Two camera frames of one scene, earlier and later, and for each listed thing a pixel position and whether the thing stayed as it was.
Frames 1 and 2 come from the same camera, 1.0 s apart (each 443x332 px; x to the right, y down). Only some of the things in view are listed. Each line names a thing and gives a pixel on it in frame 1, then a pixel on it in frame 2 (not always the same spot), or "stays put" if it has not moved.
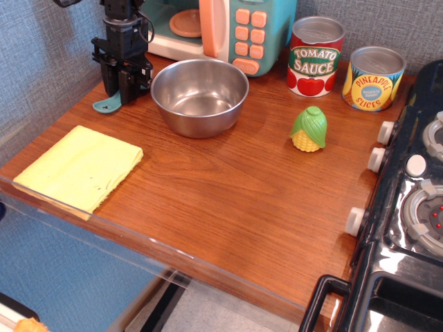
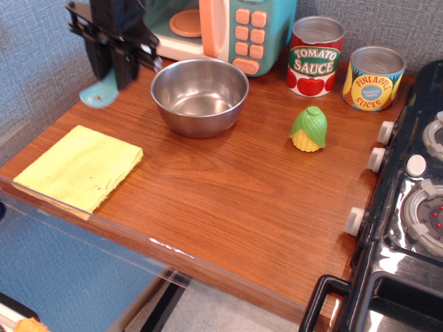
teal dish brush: (110, 103) → (101, 93)
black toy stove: (396, 278) stays put
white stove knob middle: (375, 158) stays put
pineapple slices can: (372, 78) stays put
